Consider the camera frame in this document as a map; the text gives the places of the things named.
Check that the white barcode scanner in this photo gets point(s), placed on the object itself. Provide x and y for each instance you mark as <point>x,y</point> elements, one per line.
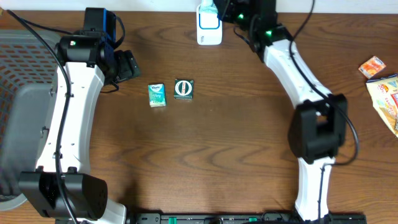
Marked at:
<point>209,29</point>

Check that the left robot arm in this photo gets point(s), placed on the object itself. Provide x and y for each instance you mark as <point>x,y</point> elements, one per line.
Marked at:
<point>61,186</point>

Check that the orange tissue pack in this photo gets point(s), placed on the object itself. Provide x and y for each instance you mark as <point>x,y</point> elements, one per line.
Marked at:
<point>372,67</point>

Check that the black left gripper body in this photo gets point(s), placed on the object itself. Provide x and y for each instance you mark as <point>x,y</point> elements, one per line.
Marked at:
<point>125,67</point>

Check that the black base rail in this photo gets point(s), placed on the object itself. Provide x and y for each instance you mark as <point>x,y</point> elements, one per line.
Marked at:
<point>270,217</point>

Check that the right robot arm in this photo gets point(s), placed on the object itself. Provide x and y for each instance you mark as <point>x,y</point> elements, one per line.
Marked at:
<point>317,129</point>

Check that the green tissue pack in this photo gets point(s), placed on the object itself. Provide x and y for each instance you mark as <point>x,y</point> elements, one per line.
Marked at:
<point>157,95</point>

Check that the yellow snack bag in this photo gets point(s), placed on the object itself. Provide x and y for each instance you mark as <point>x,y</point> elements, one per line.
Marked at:
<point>383,92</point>

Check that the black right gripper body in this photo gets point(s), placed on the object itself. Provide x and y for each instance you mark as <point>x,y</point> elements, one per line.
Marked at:
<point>234,11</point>

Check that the grey plastic shopping basket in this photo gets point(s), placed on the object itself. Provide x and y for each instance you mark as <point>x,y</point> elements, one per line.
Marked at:
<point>28,77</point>

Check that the teal wet wipes pack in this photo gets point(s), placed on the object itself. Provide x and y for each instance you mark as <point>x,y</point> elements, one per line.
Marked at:
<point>207,6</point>

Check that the green Zam-Buk box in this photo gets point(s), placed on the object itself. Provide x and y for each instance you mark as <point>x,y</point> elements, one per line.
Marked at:
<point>183,89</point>

